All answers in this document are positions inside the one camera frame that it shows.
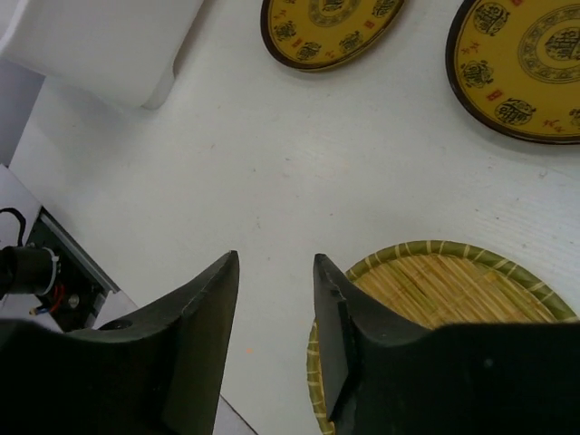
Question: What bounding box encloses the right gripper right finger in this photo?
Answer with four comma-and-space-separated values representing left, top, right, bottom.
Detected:
313, 254, 579, 434

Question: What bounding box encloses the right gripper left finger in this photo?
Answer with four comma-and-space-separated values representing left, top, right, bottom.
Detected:
1, 251, 239, 434

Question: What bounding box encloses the round bamboo tray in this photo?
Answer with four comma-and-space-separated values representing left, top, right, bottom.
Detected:
306, 240, 579, 434

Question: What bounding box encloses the yellow patterned plate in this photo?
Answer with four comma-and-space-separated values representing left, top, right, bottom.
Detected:
260, 0, 405, 73
445, 1, 579, 145

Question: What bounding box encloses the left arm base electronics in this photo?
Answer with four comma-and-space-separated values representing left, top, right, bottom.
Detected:
1, 207, 120, 333

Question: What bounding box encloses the white plastic bin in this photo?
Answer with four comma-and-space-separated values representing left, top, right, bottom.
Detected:
1, 0, 201, 110

